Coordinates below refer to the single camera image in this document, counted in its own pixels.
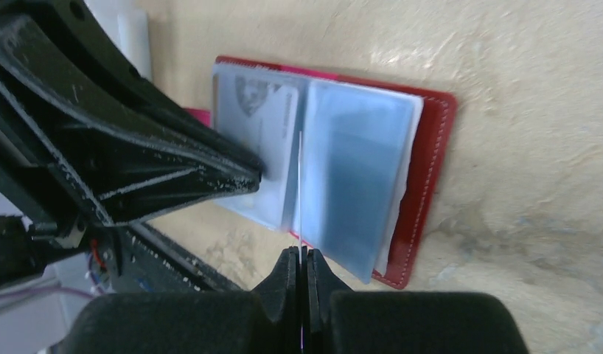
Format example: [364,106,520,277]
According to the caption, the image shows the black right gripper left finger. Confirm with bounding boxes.
[59,247,300,353]

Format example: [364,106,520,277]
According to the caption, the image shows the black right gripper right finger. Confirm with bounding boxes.
[301,248,529,353]

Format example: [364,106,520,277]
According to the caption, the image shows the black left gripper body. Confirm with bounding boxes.
[0,73,121,288]

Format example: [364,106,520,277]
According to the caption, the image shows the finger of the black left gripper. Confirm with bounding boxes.
[0,14,261,227]
[8,0,234,148]

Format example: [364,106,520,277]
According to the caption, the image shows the white plastic card box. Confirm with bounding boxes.
[85,0,152,80]

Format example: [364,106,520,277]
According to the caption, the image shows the white card edge-on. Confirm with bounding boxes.
[214,72,299,229]

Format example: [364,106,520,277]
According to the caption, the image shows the red leather card holder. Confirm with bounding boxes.
[215,55,459,290]

